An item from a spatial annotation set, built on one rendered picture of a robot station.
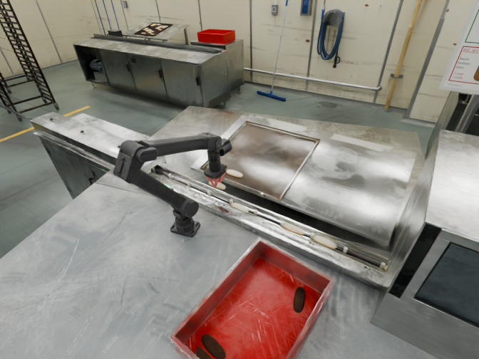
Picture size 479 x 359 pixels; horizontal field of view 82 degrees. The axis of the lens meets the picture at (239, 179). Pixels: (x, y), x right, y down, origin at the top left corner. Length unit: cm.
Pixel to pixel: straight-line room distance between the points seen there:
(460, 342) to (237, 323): 64
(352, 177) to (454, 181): 62
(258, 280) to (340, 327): 32
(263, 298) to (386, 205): 69
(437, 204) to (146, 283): 99
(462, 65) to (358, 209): 81
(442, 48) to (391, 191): 303
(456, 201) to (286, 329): 62
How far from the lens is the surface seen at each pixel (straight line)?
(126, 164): 95
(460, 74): 169
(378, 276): 118
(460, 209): 83
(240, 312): 106
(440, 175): 93
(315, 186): 140
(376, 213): 134
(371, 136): 213
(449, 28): 425
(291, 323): 105
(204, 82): 399
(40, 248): 153
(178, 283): 115
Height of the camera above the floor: 177
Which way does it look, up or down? 38 degrees down
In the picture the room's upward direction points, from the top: 3 degrees counter-clockwise
